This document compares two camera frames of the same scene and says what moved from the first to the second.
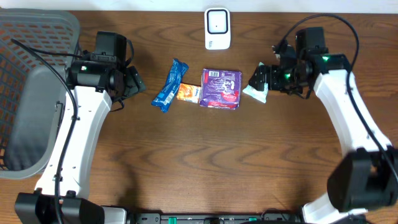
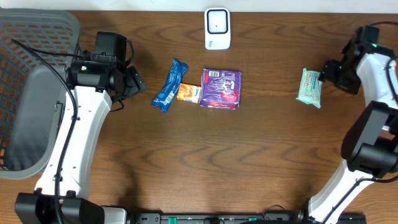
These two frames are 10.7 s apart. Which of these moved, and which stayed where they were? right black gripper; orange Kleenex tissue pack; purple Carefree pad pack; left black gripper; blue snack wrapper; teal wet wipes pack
Moved: teal wet wipes pack; right black gripper
Stayed: blue snack wrapper; purple Carefree pad pack; orange Kleenex tissue pack; left black gripper
